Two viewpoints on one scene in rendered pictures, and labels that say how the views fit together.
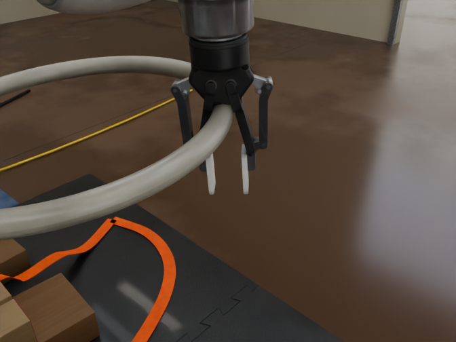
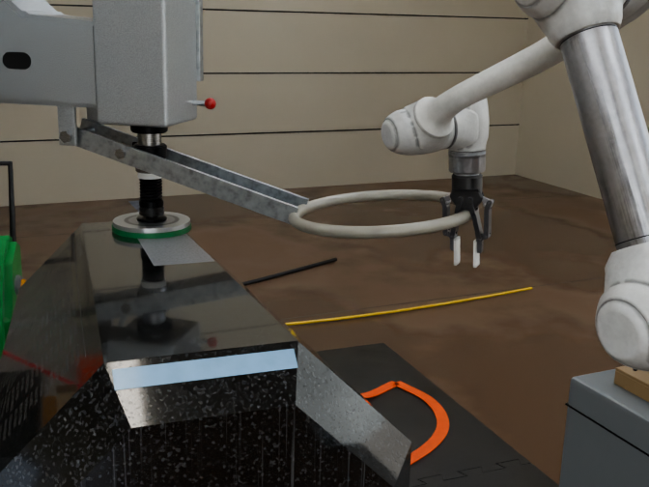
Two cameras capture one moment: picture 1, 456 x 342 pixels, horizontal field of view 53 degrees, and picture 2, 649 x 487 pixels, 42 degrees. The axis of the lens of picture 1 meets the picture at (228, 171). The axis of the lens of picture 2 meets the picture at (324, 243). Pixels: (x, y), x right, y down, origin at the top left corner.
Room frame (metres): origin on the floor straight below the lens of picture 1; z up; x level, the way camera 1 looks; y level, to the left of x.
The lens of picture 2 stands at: (-1.44, -0.50, 1.46)
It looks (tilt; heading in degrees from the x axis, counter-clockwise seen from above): 15 degrees down; 24
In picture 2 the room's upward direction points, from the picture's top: 2 degrees clockwise
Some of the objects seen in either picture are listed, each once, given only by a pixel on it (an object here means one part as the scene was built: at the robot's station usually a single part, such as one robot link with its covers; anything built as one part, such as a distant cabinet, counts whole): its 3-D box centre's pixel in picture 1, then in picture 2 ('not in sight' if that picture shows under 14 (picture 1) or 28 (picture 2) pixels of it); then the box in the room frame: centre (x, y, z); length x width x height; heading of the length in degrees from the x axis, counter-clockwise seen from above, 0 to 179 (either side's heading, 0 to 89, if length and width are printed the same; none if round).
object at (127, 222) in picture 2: not in sight; (152, 221); (0.45, 0.87, 0.89); 0.21 x 0.21 x 0.01
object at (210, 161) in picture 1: (210, 169); (457, 250); (0.57, 0.03, 0.90); 0.03 x 0.01 x 0.07; 177
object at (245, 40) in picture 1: (220, 68); (466, 191); (0.57, 0.01, 1.05); 0.08 x 0.07 x 0.09; 86
